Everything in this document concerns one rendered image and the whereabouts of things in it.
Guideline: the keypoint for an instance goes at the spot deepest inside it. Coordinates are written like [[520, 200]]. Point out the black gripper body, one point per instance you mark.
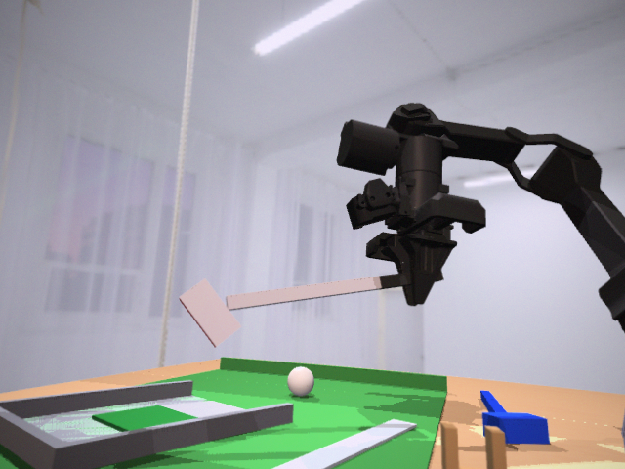
[[433, 210]]

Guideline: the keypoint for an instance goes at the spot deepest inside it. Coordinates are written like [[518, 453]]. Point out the white golf ball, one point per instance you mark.
[[300, 381]]

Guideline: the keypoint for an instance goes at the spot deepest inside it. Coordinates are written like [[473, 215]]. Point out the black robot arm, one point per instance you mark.
[[414, 139]]

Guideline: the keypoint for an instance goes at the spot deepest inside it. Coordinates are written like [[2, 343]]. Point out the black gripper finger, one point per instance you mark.
[[401, 259], [427, 255]]

